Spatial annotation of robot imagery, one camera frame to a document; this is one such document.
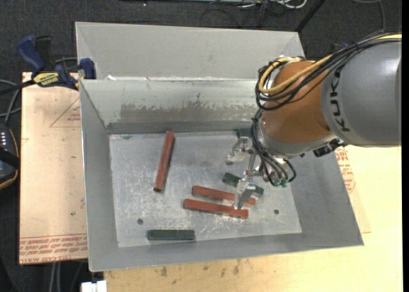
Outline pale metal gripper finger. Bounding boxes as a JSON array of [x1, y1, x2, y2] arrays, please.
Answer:
[[234, 180, 247, 211], [241, 183, 257, 207]]

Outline dark green flat block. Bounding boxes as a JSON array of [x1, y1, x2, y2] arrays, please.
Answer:
[[147, 229, 196, 242], [222, 172, 265, 198]]

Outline red-brown flat block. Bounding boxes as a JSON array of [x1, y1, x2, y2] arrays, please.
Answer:
[[183, 198, 250, 220], [153, 130, 176, 193], [191, 185, 257, 207]]

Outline grey metal bin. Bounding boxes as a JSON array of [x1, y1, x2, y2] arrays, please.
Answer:
[[75, 21, 364, 273]]

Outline brown cardboard board red print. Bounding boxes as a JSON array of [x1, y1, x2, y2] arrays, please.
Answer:
[[19, 72, 372, 265]]

